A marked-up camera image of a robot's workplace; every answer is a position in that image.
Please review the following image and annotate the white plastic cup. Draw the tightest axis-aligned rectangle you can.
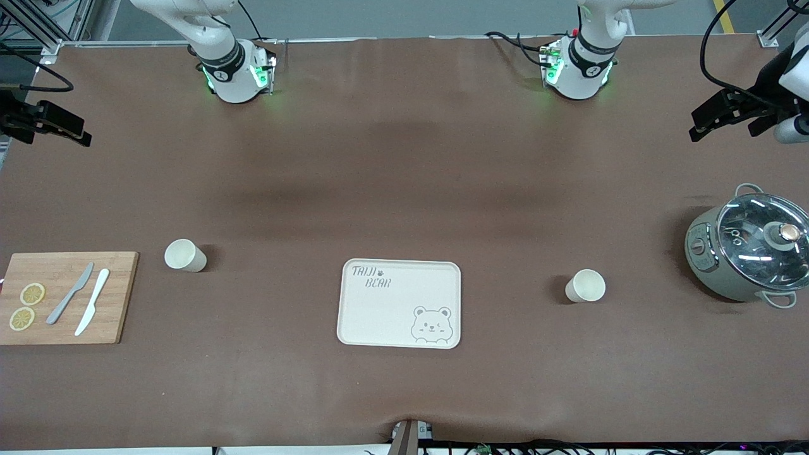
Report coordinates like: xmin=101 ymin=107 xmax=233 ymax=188
xmin=164 ymin=238 xmax=208 ymax=273
xmin=564 ymin=269 xmax=607 ymax=304

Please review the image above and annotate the glass pot lid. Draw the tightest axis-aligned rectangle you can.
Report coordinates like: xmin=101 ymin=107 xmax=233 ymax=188
xmin=716 ymin=193 xmax=809 ymax=290

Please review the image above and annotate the green electric cooking pot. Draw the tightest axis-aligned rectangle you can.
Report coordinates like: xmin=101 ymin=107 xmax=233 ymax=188
xmin=684 ymin=183 xmax=809 ymax=309

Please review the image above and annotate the grey plastic knife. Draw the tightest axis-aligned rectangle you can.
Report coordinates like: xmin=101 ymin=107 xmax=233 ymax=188
xmin=46 ymin=262 xmax=95 ymax=325

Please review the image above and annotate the white plastic knife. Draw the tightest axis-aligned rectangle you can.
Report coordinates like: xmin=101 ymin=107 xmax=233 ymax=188
xmin=74 ymin=269 xmax=111 ymax=337

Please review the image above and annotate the wooden cutting board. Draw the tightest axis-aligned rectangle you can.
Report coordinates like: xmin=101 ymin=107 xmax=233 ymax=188
xmin=0 ymin=252 xmax=140 ymax=346

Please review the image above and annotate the white tray with bear print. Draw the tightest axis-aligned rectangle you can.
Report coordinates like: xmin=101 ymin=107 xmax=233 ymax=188
xmin=337 ymin=258 xmax=462 ymax=349

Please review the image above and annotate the black cable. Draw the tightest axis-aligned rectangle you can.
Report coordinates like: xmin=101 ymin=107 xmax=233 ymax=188
xmin=484 ymin=30 xmax=555 ymax=69
xmin=0 ymin=43 xmax=75 ymax=94
xmin=698 ymin=0 xmax=769 ymax=103
xmin=236 ymin=0 xmax=280 ymax=61

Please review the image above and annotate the aluminium frame profile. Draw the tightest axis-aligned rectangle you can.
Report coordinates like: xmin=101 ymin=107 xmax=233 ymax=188
xmin=0 ymin=0 xmax=97 ymax=65
xmin=757 ymin=0 xmax=809 ymax=49

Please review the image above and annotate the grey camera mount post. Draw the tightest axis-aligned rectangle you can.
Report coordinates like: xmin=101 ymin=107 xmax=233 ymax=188
xmin=391 ymin=419 xmax=437 ymax=455

